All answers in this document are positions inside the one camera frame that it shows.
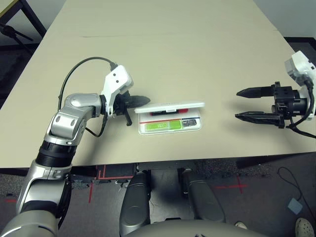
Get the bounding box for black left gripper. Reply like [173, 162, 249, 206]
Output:
[115, 89, 151, 127]

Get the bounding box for red floor tape cross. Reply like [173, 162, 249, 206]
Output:
[214, 176, 249, 195]

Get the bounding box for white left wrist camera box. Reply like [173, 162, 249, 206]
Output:
[100, 64, 134, 117]

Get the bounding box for dark table underframe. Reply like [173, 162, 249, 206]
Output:
[134, 160, 272, 172]

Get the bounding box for red floor tape corner outline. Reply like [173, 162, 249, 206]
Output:
[95, 165, 135, 180]

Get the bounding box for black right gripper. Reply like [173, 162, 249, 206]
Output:
[234, 81, 310, 129]

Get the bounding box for dark grey left robot leg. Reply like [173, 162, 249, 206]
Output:
[119, 172, 152, 237]

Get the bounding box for grey robot torso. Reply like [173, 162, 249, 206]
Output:
[120, 219, 270, 237]

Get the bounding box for dark grey right robot leg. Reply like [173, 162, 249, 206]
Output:
[182, 169, 227, 223]

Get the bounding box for blue grey floor pad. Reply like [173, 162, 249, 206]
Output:
[287, 197, 303, 214]

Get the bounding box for beige side table black legs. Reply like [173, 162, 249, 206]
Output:
[0, 0, 47, 39]

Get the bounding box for red marker with black cap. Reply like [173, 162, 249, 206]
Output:
[150, 108, 190, 116]

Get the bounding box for black tripod stand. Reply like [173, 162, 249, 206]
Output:
[0, 23, 34, 54]

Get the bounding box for thin black floor cable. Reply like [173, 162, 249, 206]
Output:
[277, 166, 307, 200]

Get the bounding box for thin black left gripper cable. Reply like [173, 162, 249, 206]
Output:
[85, 112, 109, 138]

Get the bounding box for green highlighter pen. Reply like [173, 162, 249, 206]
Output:
[145, 120, 181, 131]

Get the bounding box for dark grey robot leg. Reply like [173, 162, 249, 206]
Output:
[182, 169, 227, 223]
[119, 172, 152, 237]

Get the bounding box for thick black left camera cable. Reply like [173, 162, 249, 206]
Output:
[58, 56, 117, 99]

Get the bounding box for white plastic pencil case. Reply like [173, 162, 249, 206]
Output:
[134, 100, 206, 136]

